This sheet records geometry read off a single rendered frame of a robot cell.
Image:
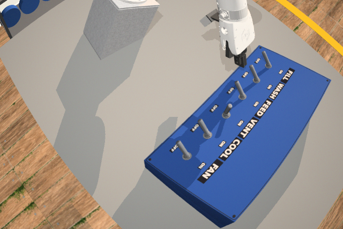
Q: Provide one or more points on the blue switch console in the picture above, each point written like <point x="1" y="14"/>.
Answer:
<point x="221" y="157"/>

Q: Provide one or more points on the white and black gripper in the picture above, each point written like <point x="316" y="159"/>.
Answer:
<point x="236" y="36"/>

